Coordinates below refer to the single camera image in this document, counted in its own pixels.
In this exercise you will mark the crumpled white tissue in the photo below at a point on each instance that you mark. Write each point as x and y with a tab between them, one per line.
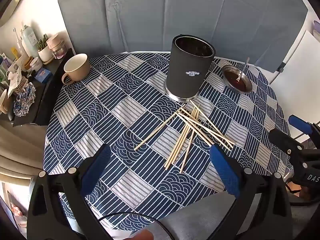
14	80

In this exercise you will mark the white electric toothbrush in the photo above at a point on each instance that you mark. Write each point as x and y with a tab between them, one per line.
18	42

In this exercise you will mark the small blue box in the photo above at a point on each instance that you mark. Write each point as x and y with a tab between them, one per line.
43	75

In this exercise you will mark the blue white patterned tablecloth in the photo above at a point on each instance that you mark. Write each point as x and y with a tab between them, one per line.
112	120

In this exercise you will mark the purple round container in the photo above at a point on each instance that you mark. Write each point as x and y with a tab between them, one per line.
317	27

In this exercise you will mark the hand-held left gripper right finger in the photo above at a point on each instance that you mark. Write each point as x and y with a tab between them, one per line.
225	170

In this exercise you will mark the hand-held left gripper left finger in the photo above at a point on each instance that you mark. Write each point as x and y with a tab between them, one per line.
96	168

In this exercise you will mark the black stand clamp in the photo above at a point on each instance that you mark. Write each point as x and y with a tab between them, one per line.
281	67

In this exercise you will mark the pink glass jar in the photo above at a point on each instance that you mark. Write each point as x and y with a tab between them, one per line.
58	47

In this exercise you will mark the person's left hand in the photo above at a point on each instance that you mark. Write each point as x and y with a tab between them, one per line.
142	236

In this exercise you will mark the small white jar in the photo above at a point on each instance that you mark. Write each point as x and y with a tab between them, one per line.
37	65

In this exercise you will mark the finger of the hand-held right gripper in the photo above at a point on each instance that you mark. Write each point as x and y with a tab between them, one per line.
300	123
282	137

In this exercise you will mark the beige ceramic mug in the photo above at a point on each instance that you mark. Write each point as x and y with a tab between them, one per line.
77	67

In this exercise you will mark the black cylindrical utensil holder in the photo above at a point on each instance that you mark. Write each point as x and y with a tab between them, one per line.
186	80

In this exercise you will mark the beige curtain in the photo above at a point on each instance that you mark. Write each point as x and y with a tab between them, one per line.
17	150

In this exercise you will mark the succulent in white pot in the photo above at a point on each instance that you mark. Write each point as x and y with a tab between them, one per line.
45	51

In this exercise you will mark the white panel board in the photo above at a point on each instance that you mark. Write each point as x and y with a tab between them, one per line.
300	80

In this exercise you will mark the pile of wooden chopsticks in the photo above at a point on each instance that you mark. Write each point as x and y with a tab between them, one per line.
186	130

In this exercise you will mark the white pump bottle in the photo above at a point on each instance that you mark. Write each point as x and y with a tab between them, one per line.
29	41

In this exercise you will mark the grey backdrop cloth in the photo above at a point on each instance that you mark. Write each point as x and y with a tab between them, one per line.
175	10

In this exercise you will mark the metal spoon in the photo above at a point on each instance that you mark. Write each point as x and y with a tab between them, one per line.
243	68

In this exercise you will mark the black side shelf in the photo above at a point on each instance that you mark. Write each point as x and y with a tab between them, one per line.
47	92

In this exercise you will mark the metal bowl with dark sauce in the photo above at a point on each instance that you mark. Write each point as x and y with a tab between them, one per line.
236	80

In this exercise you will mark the person's grey trouser leg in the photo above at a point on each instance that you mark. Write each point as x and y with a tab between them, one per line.
195	217

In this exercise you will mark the orange brown object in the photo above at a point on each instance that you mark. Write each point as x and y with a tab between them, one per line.
297	190

